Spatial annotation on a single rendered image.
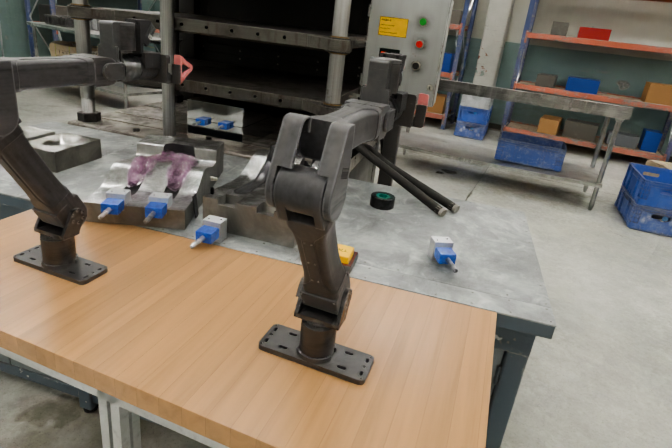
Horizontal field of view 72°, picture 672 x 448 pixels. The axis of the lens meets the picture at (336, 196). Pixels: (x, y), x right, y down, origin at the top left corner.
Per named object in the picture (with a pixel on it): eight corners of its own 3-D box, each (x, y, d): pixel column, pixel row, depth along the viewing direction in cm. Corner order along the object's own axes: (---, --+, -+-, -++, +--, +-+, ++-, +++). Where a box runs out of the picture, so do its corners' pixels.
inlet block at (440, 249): (463, 280, 113) (467, 261, 111) (443, 280, 112) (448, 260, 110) (445, 254, 125) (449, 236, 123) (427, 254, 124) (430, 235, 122)
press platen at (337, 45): (351, 92, 175) (357, 39, 168) (64, 49, 203) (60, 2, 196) (388, 75, 250) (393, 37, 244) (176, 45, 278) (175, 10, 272)
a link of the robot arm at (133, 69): (124, 47, 107) (101, 47, 101) (144, 50, 106) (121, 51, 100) (126, 78, 110) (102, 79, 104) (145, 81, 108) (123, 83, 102)
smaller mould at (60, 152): (56, 173, 149) (54, 152, 147) (18, 164, 153) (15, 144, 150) (101, 158, 168) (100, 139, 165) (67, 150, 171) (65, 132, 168)
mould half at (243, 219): (293, 248, 119) (297, 199, 114) (202, 227, 125) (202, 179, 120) (343, 189, 164) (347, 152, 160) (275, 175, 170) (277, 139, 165)
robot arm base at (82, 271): (36, 215, 104) (6, 227, 97) (107, 238, 98) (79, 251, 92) (41, 247, 107) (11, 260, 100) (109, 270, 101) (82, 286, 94)
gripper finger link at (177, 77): (176, 51, 120) (150, 51, 111) (199, 55, 118) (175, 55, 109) (176, 78, 122) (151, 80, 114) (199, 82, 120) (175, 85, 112)
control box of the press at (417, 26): (390, 335, 219) (451, -3, 166) (328, 319, 225) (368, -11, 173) (397, 310, 239) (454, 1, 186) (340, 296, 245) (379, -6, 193)
